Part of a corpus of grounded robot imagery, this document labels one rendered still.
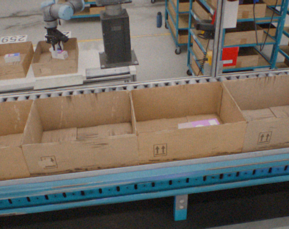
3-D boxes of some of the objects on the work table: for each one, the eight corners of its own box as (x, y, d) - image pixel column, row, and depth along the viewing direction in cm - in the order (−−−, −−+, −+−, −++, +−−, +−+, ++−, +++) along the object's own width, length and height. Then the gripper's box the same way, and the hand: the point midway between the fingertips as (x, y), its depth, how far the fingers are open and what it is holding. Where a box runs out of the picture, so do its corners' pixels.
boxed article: (20, 61, 226) (18, 55, 223) (5, 63, 224) (4, 57, 221) (21, 58, 230) (19, 52, 227) (6, 60, 228) (5, 54, 226)
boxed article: (56, 55, 233) (56, 48, 230) (68, 57, 229) (67, 51, 227) (52, 57, 228) (51, 52, 226) (63, 59, 225) (62, 54, 222)
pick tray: (78, 49, 240) (77, 36, 234) (77, 73, 209) (75, 59, 203) (40, 53, 237) (37, 40, 231) (34, 78, 206) (30, 64, 200)
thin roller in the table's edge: (129, 71, 212) (129, 68, 211) (87, 76, 209) (86, 73, 208) (128, 70, 214) (128, 67, 213) (87, 75, 211) (86, 72, 209)
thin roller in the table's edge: (129, 73, 210) (129, 70, 209) (87, 78, 207) (86, 75, 206) (129, 71, 212) (129, 69, 211) (87, 76, 209) (86, 74, 207)
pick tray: (35, 53, 237) (32, 40, 232) (25, 78, 206) (22, 64, 200) (-4, 57, 235) (-8, 44, 229) (-19, 82, 204) (-24, 68, 198)
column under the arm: (98, 53, 233) (93, 8, 215) (133, 49, 237) (130, 5, 218) (100, 69, 212) (94, 21, 194) (139, 65, 216) (136, 17, 197)
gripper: (51, 22, 223) (56, 50, 235) (40, 28, 213) (46, 57, 225) (61, 23, 220) (66, 51, 232) (50, 30, 210) (56, 58, 223)
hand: (59, 53), depth 227 cm, fingers closed on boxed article, 6 cm apart
